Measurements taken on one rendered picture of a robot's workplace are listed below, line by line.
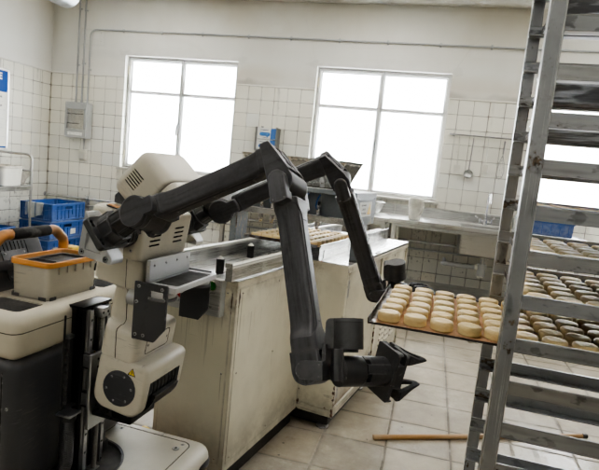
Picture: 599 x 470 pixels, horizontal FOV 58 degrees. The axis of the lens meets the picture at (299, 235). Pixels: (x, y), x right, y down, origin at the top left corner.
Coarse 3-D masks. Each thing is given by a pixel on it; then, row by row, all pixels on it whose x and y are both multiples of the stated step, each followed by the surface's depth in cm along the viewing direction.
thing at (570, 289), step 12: (528, 276) 134; (540, 276) 138; (552, 276) 138; (564, 276) 140; (528, 288) 117; (540, 288) 121; (552, 288) 121; (564, 288) 122; (576, 288) 125; (588, 288) 125; (564, 300) 108; (576, 300) 109; (588, 300) 113
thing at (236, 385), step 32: (224, 256) 240; (256, 256) 249; (256, 288) 208; (192, 320) 204; (224, 320) 198; (256, 320) 212; (288, 320) 242; (192, 352) 205; (224, 352) 199; (256, 352) 216; (288, 352) 248; (192, 384) 206; (224, 384) 200; (256, 384) 221; (288, 384) 254; (160, 416) 214; (192, 416) 207; (224, 416) 202; (256, 416) 225; (288, 416) 268; (224, 448) 203; (256, 448) 237
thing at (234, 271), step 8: (368, 232) 344; (312, 248) 259; (264, 256) 216; (272, 256) 220; (280, 256) 227; (232, 264) 191; (240, 264) 196; (248, 264) 202; (256, 264) 208; (264, 264) 214; (272, 264) 221; (280, 264) 228; (232, 272) 192; (240, 272) 197; (248, 272) 203; (256, 272) 209; (232, 280) 193
